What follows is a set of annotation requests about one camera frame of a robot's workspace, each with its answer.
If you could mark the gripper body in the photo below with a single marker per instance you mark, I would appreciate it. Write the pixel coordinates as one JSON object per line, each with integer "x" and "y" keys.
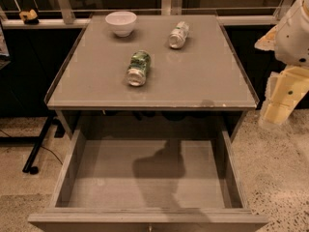
{"x": 292, "y": 38}

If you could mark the green soda can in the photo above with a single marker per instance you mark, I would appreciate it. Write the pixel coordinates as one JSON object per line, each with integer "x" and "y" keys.
{"x": 136, "y": 74}

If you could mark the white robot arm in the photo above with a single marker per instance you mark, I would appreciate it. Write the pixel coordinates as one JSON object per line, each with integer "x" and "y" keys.
{"x": 289, "y": 40}

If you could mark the white soda can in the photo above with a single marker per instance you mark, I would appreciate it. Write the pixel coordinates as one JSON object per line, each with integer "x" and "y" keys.
{"x": 178, "y": 35}

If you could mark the grey drawer cabinet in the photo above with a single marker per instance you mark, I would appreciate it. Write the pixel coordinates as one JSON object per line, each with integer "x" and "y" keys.
{"x": 203, "y": 75}

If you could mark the open grey top drawer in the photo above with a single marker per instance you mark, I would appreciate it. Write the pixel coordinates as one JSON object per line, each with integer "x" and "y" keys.
{"x": 151, "y": 175}

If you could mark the white ceramic bowl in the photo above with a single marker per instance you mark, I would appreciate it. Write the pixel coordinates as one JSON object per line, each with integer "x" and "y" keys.
{"x": 121, "y": 23}

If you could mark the black metal stand leg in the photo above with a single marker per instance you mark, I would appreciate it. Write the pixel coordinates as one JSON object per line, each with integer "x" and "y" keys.
{"x": 36, "y": 142}

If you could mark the small yellow black toy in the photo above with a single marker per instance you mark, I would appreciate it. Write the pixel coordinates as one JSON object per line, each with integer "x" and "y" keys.
{"x": 29, "y": 17}

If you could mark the white window rail frame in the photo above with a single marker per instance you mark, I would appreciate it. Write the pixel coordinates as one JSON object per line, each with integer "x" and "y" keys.
{"x": 75, "y": 13}

